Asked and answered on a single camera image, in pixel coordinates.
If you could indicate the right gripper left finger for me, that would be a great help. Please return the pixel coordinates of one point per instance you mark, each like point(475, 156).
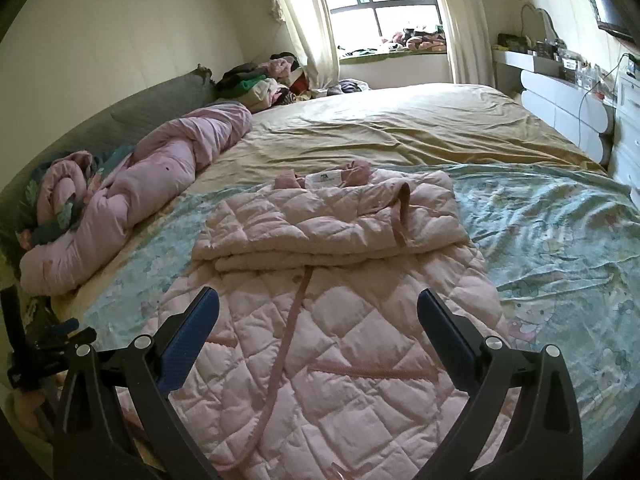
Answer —
point(91, 438)

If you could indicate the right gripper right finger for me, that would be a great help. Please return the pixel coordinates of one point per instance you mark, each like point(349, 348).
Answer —
point(544, 437)

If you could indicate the pink quilted coat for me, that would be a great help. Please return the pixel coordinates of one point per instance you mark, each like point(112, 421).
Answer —
point(317, 364)

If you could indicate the clothes pile by headboard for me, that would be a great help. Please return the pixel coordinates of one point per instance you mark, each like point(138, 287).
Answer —
point(280, 80)

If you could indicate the clothes pile on windowsill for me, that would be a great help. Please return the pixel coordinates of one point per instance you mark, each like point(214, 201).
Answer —
point(408, 41)

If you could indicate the pink rolled duvet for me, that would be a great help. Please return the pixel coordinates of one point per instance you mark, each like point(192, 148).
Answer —
point(86, 208)

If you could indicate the teal cartoon print blanket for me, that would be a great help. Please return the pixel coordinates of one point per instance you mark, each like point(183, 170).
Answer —
point(561, 248)

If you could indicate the grey headboard cushion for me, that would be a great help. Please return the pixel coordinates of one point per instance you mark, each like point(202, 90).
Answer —
point(123, 123)

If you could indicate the white dresser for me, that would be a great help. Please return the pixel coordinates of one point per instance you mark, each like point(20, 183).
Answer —
point(624, 165)

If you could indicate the white rounded vanity desk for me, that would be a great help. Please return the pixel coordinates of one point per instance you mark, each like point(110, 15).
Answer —
point(578, 114)

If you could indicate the tan bed sheet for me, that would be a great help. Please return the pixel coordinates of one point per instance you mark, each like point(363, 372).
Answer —
point(428, 124)

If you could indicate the right cream curtain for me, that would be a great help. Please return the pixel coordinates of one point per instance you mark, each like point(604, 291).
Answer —
point(468, 42)

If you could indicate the cream curtain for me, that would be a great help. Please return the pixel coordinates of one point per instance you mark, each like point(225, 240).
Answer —
point(310, 29)
point(468, 42)

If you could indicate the left cream curtain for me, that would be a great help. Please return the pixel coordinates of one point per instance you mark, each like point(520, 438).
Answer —
point(310, 29)

